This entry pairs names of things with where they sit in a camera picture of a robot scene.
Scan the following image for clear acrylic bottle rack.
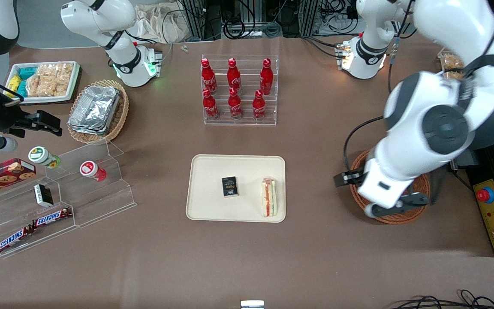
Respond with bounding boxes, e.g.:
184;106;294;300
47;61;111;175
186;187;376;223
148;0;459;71
201;55;280;126

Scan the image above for packaged pastry snack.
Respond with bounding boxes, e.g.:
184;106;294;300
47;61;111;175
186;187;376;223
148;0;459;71
438;47;466;80

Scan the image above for Snickers chocolate bar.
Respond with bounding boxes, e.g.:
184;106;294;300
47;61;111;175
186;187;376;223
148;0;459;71
0;226;34;253
32;207;72;228

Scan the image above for red lidded yogurt cup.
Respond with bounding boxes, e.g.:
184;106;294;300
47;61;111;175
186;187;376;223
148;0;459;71
80;161;107;182

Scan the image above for green sunflower yogurt cup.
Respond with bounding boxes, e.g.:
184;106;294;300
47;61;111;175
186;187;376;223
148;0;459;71
28;146;62;169

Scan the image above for clear acrylic tiered shelf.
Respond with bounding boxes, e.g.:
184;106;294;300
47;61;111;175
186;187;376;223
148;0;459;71
0;139;137;259

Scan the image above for black box with white side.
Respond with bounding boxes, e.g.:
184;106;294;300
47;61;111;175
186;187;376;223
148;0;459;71
34;184;54;207

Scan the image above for aluminium foil container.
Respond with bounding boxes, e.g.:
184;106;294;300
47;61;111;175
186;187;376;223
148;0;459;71
68;86;121;131
69;120;109;136

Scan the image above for small black carton box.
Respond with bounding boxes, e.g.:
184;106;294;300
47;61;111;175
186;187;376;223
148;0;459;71
222;176;239;198

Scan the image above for red tartan cookie box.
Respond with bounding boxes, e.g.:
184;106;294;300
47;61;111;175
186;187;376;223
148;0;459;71
0;158;36;199

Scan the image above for brown wicker basket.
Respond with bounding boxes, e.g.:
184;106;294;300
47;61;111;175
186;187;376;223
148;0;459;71
349;149;431;225

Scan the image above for light wicker basket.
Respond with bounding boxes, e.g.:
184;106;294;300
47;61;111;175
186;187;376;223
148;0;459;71
67;79;130;144

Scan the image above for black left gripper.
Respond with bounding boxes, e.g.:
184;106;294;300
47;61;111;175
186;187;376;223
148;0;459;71
334;169;431;218

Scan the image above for red cola bottle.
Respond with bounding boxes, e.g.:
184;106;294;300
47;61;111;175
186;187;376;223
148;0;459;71
252;89;267;121
228;87;243;120
201;58;217;95
202;88;220;121
227;58;242;91
259;58;274;96

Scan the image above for beige rectangular serving tray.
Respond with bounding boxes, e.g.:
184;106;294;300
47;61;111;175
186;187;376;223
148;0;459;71
186;154;286;223

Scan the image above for beige canvas bags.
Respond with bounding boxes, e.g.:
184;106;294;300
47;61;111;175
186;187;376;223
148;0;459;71
133;3;193;43

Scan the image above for coiled black cable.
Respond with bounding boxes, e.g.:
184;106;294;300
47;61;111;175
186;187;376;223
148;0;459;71
223;16;257;40

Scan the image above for triangle sandwich in wrap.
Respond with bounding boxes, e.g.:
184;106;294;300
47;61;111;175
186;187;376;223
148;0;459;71
261;177;278;218

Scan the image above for aluminium frame post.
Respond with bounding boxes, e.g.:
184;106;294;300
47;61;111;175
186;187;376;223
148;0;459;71
183;0;208;40

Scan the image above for black cable bundle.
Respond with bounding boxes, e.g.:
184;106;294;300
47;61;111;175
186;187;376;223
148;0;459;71
384;290;494;309

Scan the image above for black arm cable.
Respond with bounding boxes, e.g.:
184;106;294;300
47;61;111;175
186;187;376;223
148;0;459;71
343;115;387;173

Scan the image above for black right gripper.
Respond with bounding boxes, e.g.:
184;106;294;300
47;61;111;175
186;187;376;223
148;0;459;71
0;97;63;137

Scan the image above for rice cracker bag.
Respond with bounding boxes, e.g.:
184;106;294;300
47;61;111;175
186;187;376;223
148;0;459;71
26;63;74;97

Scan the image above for white snack tray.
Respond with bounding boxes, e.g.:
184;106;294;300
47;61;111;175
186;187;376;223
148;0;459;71
6;61;80;105

